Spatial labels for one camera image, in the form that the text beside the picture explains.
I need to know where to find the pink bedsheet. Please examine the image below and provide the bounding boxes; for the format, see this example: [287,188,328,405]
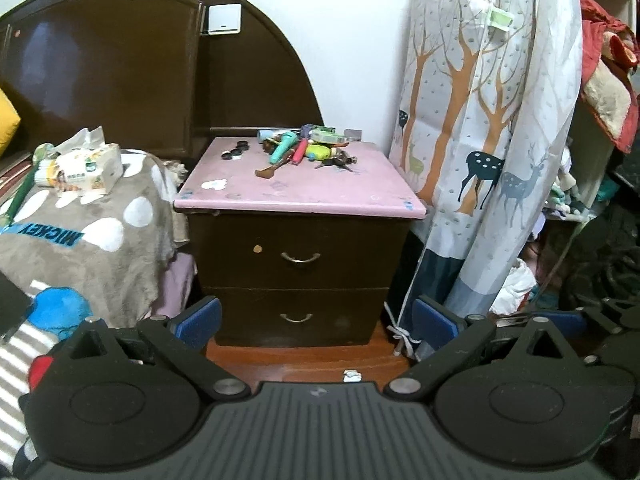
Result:
[150,252,198,318]

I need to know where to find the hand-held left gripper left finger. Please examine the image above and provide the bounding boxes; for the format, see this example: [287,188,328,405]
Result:
[62,297,252,402]

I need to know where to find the dark wooden drawer with sticker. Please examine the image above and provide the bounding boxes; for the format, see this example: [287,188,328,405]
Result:
[197,215,411,291]

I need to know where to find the green white tag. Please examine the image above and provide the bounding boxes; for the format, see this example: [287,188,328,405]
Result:
[487,5,516,31]

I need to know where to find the white cloth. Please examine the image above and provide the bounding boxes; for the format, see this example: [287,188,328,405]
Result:
[492,260,538,316]

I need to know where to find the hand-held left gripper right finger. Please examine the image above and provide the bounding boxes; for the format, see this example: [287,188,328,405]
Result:
[383,295,599,402]

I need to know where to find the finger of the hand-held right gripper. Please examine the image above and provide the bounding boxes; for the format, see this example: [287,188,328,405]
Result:
[531,300,632,341]

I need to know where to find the dark wooden bed headboard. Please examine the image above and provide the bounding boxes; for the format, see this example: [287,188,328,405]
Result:
[0,0,321,171]

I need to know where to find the tissue pack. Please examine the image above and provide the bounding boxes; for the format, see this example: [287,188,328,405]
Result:
[50,127,123,196]

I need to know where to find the brown pen-shaped stick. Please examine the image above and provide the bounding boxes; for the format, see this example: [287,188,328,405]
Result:
[255,159,292,179]

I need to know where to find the yellow pillow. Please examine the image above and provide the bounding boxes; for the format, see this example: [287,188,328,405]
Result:
[0,87,22,157]

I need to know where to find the dark wooden nightstand pink top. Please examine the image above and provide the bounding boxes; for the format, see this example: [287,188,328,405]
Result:
[172,136,428,348]

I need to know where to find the teal plastic tool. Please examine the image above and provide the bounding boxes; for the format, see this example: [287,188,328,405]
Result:
[269,131,300,165]

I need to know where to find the grey printed blanket white dots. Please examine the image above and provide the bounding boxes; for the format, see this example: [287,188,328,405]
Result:
[0,149,181,476]

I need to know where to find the red garment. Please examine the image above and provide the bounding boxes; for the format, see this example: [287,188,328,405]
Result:
[580,0,640,153]

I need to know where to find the green white paper box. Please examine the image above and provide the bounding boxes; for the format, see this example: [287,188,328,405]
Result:
[310,127,348,145]

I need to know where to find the cream fleece cloth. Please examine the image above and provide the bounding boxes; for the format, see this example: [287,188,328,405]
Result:
[582,62,633,136]

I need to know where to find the striped red cloth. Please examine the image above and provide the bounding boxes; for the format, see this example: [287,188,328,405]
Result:
[0,152,38,201]

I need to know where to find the black flat object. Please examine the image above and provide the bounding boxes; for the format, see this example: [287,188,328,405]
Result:
[0,277,33,343]

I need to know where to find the white box on headboard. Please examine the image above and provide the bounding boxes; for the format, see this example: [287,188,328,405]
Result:
[202,4,242,36]

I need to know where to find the deer print wardrobe cover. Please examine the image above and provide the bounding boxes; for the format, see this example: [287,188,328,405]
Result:
[382,0,583,361]

